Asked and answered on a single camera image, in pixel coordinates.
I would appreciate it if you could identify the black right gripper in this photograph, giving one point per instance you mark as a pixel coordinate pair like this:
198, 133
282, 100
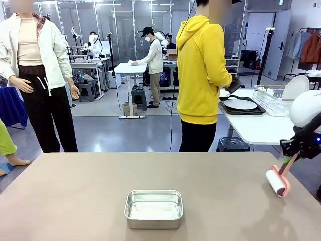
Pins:
302, 145

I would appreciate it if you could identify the paint roller with pink frame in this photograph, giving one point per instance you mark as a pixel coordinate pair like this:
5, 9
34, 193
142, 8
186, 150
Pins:
274, 182

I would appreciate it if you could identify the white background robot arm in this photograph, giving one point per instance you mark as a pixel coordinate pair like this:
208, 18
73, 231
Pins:
163, 41
94, 45

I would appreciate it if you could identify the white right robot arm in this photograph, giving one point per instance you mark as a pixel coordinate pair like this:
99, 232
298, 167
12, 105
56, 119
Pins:
308, 108

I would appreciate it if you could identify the person right hand grey glove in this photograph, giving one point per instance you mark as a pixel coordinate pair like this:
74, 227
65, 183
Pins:
235, 85

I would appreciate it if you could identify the white side table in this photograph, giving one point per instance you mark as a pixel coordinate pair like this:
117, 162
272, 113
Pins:
255, 128

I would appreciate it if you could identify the black serving tray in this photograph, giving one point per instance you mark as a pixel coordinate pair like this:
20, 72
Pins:
260, 110

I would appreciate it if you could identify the black plastic stool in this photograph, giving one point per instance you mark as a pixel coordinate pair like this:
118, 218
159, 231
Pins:
233, 145

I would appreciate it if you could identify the white cutlery holder box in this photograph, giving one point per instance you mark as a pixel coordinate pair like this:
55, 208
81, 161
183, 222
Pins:
263, 92

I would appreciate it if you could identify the white plate standing upright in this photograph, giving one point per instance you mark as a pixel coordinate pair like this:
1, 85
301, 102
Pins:
297, 88

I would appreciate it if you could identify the white plate with grey rim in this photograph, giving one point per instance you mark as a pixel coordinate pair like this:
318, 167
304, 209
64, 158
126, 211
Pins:
239, 104

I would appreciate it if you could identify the orange jacket on rack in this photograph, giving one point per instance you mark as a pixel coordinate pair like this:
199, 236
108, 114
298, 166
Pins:
312, 47

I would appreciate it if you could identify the light blue hanging shirt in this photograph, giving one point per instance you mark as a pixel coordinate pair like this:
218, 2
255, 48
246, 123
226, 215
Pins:
297, 44

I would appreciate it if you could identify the person in yellow hoodie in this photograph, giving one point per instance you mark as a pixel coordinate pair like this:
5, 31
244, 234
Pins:
198, 62

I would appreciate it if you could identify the computer with glowing fans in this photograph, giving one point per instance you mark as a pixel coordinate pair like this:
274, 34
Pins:
165, 76

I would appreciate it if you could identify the rectangular steel tray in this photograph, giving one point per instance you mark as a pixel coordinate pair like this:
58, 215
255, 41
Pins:
153, 211

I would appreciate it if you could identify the grey plastic stool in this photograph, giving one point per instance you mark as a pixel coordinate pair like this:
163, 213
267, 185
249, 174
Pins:
140, 99
87, 91

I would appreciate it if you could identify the seated person dark top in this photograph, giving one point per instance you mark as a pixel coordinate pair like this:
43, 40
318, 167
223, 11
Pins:
171, 41

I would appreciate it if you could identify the person in white sweater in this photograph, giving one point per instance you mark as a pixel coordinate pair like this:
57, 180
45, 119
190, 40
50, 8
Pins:
155, 57

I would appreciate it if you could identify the cardboard box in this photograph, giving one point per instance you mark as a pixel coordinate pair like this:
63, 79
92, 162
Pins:
130, 109

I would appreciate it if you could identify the white height-adjustable desk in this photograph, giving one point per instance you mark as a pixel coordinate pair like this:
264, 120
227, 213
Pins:
128, 69

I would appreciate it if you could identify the wooden shelf rack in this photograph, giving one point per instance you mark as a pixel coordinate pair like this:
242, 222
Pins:
80, 54

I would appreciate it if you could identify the mannequin in white jacket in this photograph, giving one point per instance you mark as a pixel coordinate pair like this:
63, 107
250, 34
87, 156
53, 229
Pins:
50, 55

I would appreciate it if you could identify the blue cloth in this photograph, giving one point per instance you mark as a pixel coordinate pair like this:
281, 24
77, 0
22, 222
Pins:
11, 108

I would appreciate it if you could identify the mannequin leg green trousers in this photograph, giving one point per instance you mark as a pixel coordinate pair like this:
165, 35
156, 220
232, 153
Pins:
6, 143

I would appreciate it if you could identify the black tripod with white camera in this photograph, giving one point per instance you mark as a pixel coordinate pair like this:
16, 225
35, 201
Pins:
267, 50

